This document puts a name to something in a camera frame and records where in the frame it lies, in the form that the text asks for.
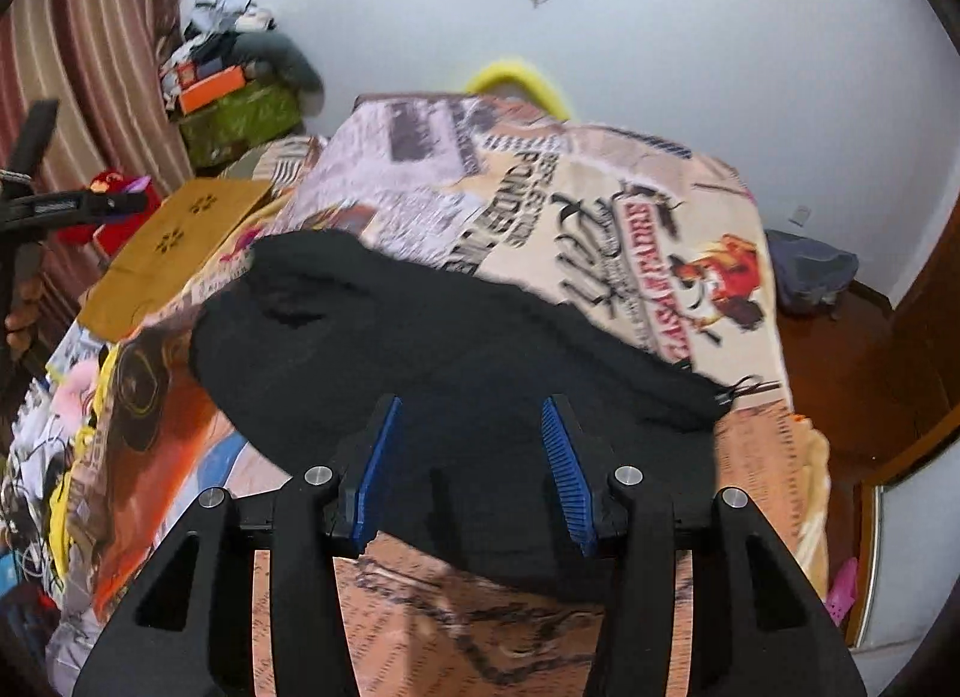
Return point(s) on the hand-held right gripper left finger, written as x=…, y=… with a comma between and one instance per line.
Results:
x=373, y=476

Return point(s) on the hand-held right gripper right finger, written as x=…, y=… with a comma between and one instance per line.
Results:
x=568, y=476

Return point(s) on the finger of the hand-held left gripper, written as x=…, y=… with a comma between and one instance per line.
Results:
x=82, y=204
x=37, y=134

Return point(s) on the black zip hoodie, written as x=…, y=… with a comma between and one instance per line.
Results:
x=465, y=382

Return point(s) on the person's left hand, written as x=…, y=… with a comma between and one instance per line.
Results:
x=22, y=310

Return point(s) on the red plush toy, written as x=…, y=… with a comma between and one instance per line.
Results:
x=112, y=190

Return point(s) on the bamboo lap desk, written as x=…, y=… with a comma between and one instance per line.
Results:
x=172, y=254

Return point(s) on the orange box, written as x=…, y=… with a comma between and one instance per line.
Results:
x=214, y=89

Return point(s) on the green patterned cloth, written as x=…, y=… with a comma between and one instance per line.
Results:
x=240, y=123

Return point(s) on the pile of clutter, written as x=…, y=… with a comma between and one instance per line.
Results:
x=214, y=21

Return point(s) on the printed blanket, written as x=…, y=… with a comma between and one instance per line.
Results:
x=600, y=247

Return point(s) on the grey plush pillow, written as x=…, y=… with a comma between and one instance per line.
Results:
x=289, y=63

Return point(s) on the pink clog shoe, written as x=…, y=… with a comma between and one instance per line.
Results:
x=842, y=592

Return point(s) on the grey bag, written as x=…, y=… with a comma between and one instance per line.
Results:
x=814, y=273

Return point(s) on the brown wooden door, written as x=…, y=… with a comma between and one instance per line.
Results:
x=930, y=337

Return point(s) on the white wall socket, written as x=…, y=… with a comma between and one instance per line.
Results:
x=800, y=214

